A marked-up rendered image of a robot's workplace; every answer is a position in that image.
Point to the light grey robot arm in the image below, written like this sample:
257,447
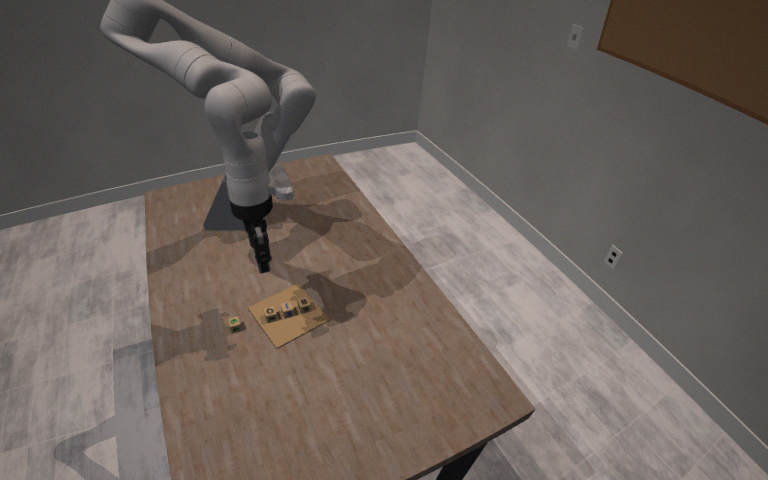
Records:
130,23

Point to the tan flat mat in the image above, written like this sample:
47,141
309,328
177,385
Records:
285,330

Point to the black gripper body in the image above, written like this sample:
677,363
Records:
253,214

